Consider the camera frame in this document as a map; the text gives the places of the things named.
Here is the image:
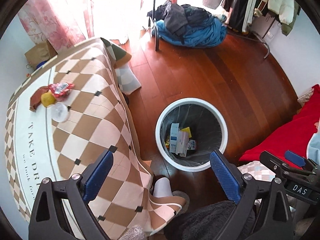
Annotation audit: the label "checkered brown table cloth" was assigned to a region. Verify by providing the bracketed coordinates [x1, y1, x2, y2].
[4, 38, 185, 239]

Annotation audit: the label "red blanket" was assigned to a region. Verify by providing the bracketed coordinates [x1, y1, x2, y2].
[239, 85, 319, 165]

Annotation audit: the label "white box in bin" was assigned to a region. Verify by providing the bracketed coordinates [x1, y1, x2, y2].
[169, 123, 190, 158]

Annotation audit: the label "brown paper scrap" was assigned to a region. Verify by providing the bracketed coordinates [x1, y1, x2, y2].
[29, 86, 49, 112]

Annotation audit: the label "blue clothes pile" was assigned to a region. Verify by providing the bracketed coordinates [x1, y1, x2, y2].
[147, 0, 227, 48]

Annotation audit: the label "brown paper bag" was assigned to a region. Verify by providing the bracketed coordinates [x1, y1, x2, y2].
[25, 40, 57, 70]

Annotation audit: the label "red snack wrapper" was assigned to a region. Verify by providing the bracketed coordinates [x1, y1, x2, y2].
[48, 82, 74, 99]

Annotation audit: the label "grey checkered cushion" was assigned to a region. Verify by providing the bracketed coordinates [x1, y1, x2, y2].
[115, 63, 142, 95]

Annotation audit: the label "clear plastic lid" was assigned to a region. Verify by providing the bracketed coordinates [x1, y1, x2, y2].
[50, 102, 69, 122]

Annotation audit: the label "white round trash bin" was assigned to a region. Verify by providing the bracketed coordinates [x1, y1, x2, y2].
[155, 98, 228, 172]

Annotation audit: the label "metal clothes rack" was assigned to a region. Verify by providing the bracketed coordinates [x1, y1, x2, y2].
[148, 0, 270, 59]

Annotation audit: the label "pink floral curtain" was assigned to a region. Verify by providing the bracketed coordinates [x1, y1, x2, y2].
[17, 0, 94, 53]

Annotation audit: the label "yellow lemon peel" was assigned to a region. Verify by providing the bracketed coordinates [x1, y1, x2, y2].
[41, 92, 56, 107]

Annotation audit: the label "pastel checkered bedsheet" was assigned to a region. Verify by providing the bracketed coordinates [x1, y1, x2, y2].
[238, 161, 275, 181]

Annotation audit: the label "hanging clothes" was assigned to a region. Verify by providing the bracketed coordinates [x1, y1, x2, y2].
[203, 0, 300, 36]

